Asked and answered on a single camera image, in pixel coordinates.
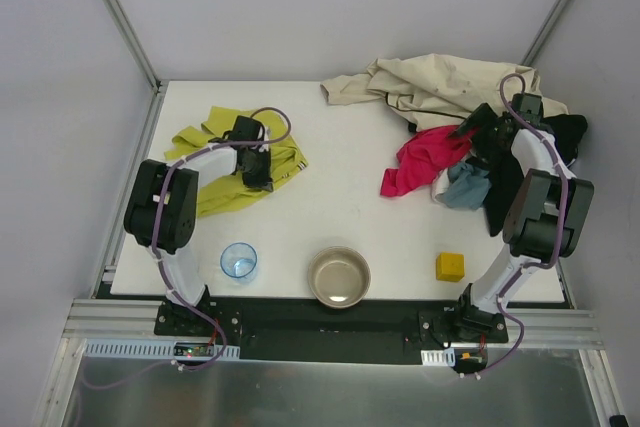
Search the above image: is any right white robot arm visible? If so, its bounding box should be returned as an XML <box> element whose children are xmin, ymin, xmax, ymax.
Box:
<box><xmin>447</xmin><ymin>94</ymin><xmax>594</xmax><ymax>343</ymax></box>

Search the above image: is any yellow cube block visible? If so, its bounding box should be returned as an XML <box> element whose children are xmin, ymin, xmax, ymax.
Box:
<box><xmin>436</xmin><ymin>252</ymin><xmax>465</xmax><ymax>282</ymax></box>

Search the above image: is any light blue cloth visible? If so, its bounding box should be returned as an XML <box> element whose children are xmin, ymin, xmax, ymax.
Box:
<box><xmin>438</xmin><ymin>162</ymin><xmax>491</xmax><ymax>211</ymax></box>

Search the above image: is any right aluminium frame post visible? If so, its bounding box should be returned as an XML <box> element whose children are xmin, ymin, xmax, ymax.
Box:
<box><xmin>521</xmin><ymin>0</ymin><xmax>574</xmax><ymax>67</ymax></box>

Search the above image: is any beige cloth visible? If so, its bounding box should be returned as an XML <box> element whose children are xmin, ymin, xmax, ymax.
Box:
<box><xmin>321</xmin><ymin>54</ymin><xmax>542</xmax><ymax>131</ymax></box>

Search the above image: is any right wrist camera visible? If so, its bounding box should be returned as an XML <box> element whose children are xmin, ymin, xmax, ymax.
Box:
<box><xmin>511</xmin><ymin>93</ymin><xmax>544</xmax><ymax>129</ymax></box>

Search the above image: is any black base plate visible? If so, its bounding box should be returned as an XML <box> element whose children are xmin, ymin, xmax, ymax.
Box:
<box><xmin>154</xmin><ymin>297</ymin><xmax>509</xmax><ymax>365</ymax></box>

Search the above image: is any purple cable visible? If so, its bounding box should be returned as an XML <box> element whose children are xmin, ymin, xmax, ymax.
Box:
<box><xmin>449</xmin><ymin>74</ymin><xmax>576</xmax><ymax>381</ymax></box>
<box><xmin>79</xmin><ymin>106</ymin><xmax>294</xmax><ymax>391</ymax></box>

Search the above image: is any black cloth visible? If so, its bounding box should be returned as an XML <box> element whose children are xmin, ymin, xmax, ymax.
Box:
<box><xmin>384</xmin><ymin>91</ymin><xmax>590</xmax><ymax>238</ymax></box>

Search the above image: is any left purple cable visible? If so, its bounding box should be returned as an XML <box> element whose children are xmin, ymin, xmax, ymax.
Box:
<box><xmin>79</xmin><ymin>106</ymin><xmax>294</xmax><ymax>391</ymax></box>

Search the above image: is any white cloth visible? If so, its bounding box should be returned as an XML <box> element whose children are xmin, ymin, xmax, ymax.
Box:
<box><xmin>431</xmin><ymin>169</ymin><xmax>450</xmax><ymax>204</ymax></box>

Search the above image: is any pink red cloth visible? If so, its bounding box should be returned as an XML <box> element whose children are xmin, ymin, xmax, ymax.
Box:
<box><xmin>380</xmin><ymin>125</ymin><xmax>472</xmax><ymax>198</ymax></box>

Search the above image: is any beige ceramic bowl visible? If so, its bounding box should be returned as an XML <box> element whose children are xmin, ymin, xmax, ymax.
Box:
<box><xmin>307</xmin><ymin>246</ymin><xmax>371</xmax><ymax>310</ymax></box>

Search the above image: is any left aluminium frame post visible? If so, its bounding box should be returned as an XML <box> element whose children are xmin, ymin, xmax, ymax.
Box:
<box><xmin>102</xmin><ymin>0</ymin><xmax>162</xmax><ymax>92</ymax></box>

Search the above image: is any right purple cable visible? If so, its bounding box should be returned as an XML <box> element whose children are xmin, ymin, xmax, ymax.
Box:
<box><xmin>449</xmin><ymin>74</ymin><xmax>576</xmax><ymax>381</ymax></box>

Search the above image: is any left white cable duct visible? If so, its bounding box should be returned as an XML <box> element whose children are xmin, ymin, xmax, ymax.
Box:
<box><xmin>85</xmin><ymin>339</ymin><xmax>240</xmax><ymax>362</ymax></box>

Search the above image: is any right white cable duct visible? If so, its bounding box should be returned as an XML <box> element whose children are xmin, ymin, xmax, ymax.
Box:
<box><xmin>420</xmin><ymin>348</ymin><xmax>456</xmax><ymax>368</ymax></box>

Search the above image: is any white cable duct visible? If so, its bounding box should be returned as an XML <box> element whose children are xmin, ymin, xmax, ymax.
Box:
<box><xmin>420</xmin><ymin>348</ymin><xmax>456</xmax><ymax>368</ymax></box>
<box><xmin>85</xmin><ymin>339</ymin><xmax>240</xmax><ymax>362</ymax></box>

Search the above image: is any aluminium frame post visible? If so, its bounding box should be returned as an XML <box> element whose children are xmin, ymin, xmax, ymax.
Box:
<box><xmin>102</xmin><ymin>0</ymin><xmax>162</xmax><ymax>92</ymax></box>
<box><xmin>521</xmin><ymin>0</ymin><xmax>574</xmax><ymax>67</ymax></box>

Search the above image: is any clear blue plastic cup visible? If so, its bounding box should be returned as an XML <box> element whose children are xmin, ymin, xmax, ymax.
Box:
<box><xmin>220</xmin><ymin>242</ymin><xmax>258</xmax><ymax>283</ymax></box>

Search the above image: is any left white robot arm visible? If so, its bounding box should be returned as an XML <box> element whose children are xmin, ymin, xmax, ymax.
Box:
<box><xmin>123</xmin><ymin>114</ymin><xmax>274</xmax><ymax>311</ymax></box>

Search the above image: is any yellow-green cloth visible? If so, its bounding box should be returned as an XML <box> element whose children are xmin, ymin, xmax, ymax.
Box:
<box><xmin>164</xmin><ymin>106</ymin><xmax>308</xmax><ymax>218</ymax></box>

